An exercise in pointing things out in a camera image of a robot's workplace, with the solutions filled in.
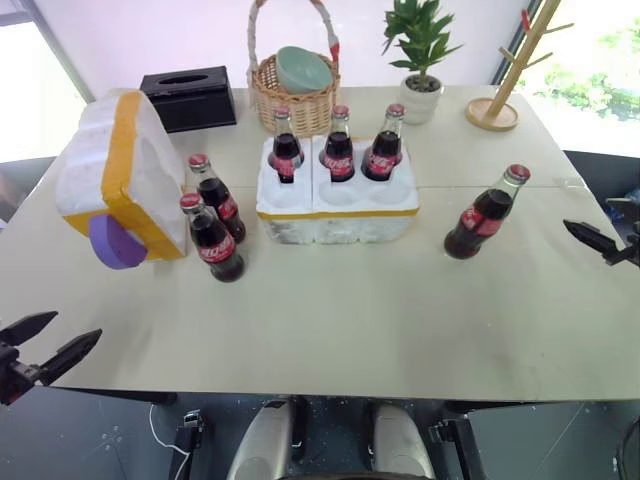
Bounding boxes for glass cola bottle red cap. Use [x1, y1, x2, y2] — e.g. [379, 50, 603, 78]
[320, 104, 358, 184]
[360, 102, 408, 183]
[443, 163, 533, 261]
[179, 193, 247, 285]
[269, 105, 305, 186]
[186, 153, 248, 245]

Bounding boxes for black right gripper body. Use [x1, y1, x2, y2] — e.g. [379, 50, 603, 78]
[601, 239, 640, 269]

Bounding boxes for tilted white foam box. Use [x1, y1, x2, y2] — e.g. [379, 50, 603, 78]
[53, 89, 191, 262]

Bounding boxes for wicker basket with handle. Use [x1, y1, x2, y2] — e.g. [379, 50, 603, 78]
[245, 0, 343, 139]

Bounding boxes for white foam bottle tray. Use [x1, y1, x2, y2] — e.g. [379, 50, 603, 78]
[255, 133, 418, 247]

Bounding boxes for silver rounded robot leg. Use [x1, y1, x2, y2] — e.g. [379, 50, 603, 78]
[226, 399, 294, 480]
[371, 401, 437, 480]

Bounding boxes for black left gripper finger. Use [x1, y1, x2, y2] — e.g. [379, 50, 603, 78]
[37, 327, 104, 388]
[0, 310, 59, 347]

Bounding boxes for black table leg bracket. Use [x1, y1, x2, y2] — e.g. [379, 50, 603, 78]
[166, 409, 207, 480]
[428, 416, 477, 480]

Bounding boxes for wooden mug tree stand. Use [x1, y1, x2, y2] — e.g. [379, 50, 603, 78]
[465, 0, 577, 133]

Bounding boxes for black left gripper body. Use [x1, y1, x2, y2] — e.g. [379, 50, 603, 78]
[0, 342, 41, 407]

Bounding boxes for black tissue box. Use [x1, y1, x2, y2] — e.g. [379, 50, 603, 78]
[139, 64, 238, 134]

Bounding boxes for purple round foam handle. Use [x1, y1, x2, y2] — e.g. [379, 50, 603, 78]
[89, 213, 149, 272]

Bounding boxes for thin white cable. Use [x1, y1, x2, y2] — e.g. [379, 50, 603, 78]
[148, 403, 192, 480]

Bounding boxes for pale green bowl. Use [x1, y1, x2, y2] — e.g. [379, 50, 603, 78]
[275, 45, 334, 95]

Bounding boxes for green plant in white pot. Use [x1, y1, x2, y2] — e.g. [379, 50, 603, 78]
[381, 0, 464, 127]

